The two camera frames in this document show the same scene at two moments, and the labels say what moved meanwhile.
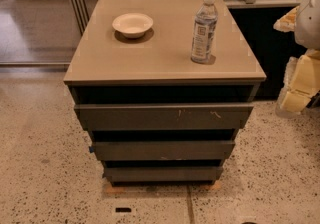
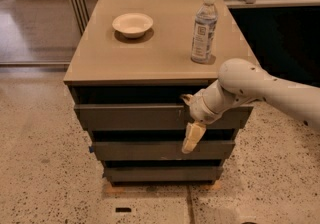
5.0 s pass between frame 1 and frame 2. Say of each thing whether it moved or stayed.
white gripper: moved
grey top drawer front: stayed
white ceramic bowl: stayed
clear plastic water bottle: stayed
